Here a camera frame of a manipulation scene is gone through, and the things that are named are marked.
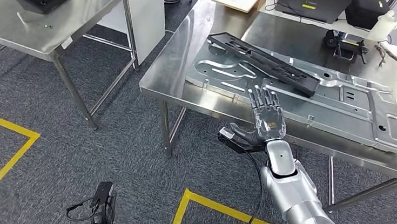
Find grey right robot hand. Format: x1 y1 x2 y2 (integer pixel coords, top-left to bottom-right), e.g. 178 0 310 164
227 83 291 150

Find stainless steel workbench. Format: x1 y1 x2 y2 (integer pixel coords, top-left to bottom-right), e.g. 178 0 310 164
129 0 397 220

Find stamped sheet metal panel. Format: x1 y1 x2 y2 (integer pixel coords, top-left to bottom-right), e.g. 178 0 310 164
180 38 397 154

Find black clamp tool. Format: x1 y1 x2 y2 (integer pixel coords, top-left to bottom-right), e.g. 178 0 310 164
322 29 371 66

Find white table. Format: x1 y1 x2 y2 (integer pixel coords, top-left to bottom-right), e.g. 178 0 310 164
255 0 397 44

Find black laptop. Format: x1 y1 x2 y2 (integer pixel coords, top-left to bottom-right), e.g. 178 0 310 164
274 0 357 27

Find yellow floor tape square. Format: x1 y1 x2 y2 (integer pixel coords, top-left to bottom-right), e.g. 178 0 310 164
0 110 43 224
169 187 288 224

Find metal pliers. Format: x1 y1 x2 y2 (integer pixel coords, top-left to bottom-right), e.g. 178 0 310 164
372 43 397 69

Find white plastic bottle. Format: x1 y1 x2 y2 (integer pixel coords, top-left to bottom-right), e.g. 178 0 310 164
367 8 397 44

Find white cabinet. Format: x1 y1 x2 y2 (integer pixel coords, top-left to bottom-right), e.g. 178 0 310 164
93 0 169 67

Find stainless steel table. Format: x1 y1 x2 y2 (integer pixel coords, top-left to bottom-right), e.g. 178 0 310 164
0 0 146 134

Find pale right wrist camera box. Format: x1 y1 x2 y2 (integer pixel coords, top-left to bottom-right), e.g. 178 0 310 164
218 126 237 141

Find black right camera cable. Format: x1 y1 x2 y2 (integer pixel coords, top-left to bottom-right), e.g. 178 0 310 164
237 149 272 224

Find black camera cable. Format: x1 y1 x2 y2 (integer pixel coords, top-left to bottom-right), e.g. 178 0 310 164
65 194 96 224
237 149 272 224

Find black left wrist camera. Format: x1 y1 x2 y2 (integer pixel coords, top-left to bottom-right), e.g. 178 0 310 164
88 180 119 224

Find black left camera cable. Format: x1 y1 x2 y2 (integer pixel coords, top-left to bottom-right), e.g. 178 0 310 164
65 194 96 224

